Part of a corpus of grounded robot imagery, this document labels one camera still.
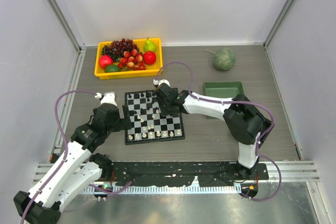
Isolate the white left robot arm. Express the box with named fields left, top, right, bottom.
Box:
left=14, top=103, right=131, bottom=223

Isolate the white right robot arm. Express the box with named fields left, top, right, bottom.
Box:
left=153, top=80, right=275, bottom=179

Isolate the black white chessboard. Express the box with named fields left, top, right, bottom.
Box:
left=124, top=90, right=185, bottom=145

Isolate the yellow plastic fruit bin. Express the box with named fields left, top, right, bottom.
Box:
left=94, top=38, right=163, bottom=80

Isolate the green lime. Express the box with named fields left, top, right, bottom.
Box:
left=104, top=65, right=121, bottom=73

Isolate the red cherry cluster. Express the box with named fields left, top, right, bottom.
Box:
left=117, top=49, right=146, bottom=71

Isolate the red apple right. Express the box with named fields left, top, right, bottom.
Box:
left=143, top=51, right=156, bottom=65

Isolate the red apple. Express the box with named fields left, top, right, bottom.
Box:
left=143, top=51, right=156, bottom=65
left=99, top=55, right=113, bottom=69

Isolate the red apple left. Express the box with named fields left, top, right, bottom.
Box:
left=99, top=55, right=113, bottom=69

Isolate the green plastic tray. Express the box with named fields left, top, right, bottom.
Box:
left=202, top=81, right=249, bottom=120

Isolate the green pear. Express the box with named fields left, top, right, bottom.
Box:
left=143, top=38, right=156, bottom=52

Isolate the dark red grape bunch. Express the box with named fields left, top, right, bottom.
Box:
left=101, top=38, right=140, bottom=62

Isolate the green round melon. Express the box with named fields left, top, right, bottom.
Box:
left=206, top=48, right=236, bottom=71

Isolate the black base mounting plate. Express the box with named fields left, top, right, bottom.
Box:
left=98, top=161, right=269, bottom=187

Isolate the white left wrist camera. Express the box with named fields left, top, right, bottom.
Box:
left=94, top=92, right=117, bottom=106

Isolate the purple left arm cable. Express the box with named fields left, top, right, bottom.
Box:
left=19, top=89, right=132, bottom=224

